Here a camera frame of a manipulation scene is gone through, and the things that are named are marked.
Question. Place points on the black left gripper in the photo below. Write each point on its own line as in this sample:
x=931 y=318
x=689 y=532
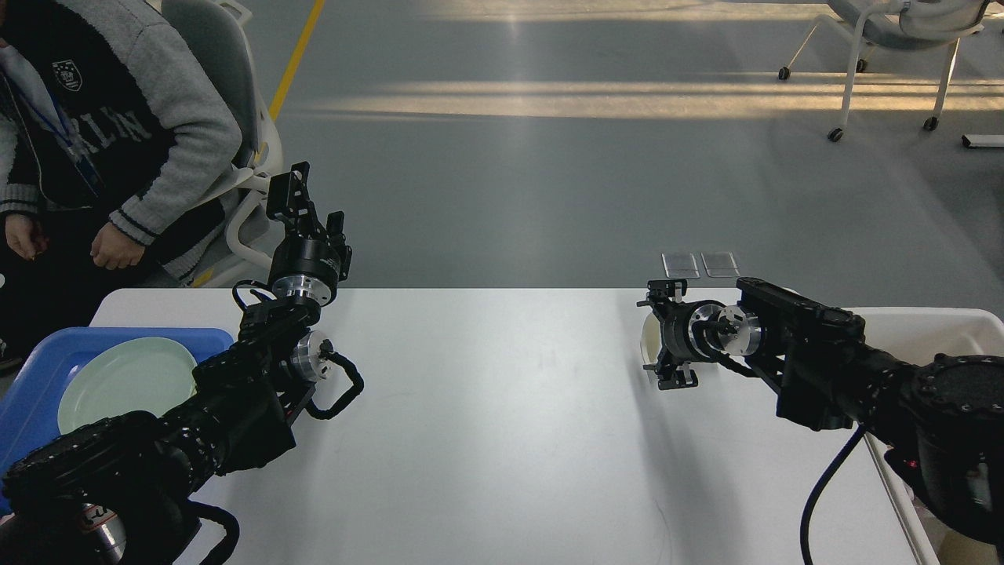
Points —
x=305 y=264

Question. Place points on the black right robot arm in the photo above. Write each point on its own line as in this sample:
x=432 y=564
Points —
x=942 y=421

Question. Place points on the white paper cup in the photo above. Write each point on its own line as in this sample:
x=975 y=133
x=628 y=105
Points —
x=650 y=342

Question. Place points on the white bar on floor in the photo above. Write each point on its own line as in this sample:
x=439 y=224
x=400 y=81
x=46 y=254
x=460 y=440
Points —
x=983 y=140

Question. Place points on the person's right hand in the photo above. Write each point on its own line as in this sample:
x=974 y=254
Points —
x=25 y=236

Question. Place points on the grey white office chair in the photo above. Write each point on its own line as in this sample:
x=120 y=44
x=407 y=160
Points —
x=214 y=31

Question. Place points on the seated person in grey cardigan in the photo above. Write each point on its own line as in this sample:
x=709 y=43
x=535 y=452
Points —
x=157 y=131

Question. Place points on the blue plastic tray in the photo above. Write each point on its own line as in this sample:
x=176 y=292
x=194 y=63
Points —
x=29 y=408

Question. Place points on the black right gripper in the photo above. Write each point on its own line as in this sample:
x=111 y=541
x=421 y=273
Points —
x=681 y=344

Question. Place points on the white plastic bin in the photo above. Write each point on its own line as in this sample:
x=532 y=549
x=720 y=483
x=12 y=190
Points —
x=916 y=335

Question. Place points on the person's left hand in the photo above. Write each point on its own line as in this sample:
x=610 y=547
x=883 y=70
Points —
x=113 y=250

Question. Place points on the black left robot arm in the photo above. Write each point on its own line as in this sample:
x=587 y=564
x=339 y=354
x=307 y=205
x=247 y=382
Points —
x=118 y=490

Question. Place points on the clear floor plate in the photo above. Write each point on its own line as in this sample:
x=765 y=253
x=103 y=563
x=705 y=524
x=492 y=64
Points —
x=720 y=265
x=680 y=266

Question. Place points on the pale green plate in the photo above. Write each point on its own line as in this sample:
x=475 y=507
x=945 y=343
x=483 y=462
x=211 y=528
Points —
x=151 y=374

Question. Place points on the white rolling chair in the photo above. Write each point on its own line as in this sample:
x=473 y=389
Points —
x=895 y=25

